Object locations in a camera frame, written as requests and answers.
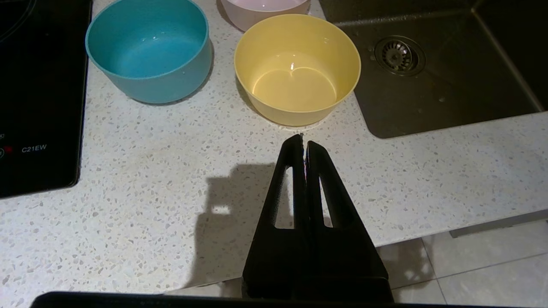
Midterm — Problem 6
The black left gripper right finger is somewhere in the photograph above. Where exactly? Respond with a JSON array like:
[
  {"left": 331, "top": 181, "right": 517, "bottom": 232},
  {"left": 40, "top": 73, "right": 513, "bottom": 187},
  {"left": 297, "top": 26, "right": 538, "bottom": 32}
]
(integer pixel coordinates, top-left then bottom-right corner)
[{"left": 306, "top": 140, "right": 393, "bottom": 302}]

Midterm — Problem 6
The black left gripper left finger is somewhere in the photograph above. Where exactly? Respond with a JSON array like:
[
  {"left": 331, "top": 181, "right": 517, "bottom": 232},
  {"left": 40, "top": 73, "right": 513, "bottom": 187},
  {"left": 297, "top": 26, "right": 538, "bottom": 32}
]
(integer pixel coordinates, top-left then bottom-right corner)
[{"left": 242, "top": 134, "right": 315, "bottom": 300}]

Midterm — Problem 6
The stainless steel sink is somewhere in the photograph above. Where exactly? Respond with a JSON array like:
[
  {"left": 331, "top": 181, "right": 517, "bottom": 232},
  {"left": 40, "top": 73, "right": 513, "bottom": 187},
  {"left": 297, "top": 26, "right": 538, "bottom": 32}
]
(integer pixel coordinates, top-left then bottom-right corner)
[{"left": 319, "top": 0, "right": 548, "bottom": 139}]

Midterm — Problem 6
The metal sink drain strainer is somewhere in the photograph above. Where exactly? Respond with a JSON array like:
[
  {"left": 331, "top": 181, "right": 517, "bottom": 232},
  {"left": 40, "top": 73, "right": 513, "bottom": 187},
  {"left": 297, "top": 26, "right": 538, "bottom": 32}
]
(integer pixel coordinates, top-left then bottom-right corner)
[{"left": 373, "top": 36, "right": 426, "bottom": 77}]

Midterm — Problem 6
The yellow plastic bowl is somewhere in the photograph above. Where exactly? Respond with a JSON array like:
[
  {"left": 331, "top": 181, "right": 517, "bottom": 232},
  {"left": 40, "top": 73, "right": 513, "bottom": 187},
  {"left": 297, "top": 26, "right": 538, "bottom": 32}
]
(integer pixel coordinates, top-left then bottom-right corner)
[{"left": 234, "top": 14, "right": 361, "bottom": 127}]

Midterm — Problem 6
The blue plastic bowl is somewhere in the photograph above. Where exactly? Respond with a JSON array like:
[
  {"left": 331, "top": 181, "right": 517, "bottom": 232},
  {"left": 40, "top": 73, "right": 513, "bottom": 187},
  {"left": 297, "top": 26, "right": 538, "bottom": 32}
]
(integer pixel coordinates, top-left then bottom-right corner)
[{"left": 85, "top": 0, "right": 213, "bottom": 104}]

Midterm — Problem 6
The pink plastic bowl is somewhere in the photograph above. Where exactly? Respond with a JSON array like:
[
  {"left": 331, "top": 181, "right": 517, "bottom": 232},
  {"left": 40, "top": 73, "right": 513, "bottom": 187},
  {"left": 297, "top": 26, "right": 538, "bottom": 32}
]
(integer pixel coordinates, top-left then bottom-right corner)
[{"left": 220, "top": 0, "right": 311, "bottom": 33}]

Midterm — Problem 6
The black induction cooktop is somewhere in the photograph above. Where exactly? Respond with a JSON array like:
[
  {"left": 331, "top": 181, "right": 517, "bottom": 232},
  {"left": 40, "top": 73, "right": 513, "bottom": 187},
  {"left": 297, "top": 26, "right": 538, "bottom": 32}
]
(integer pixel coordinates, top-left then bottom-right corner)
[{"left": 0, "top": 0, "right": 93, "bottom": 199}]

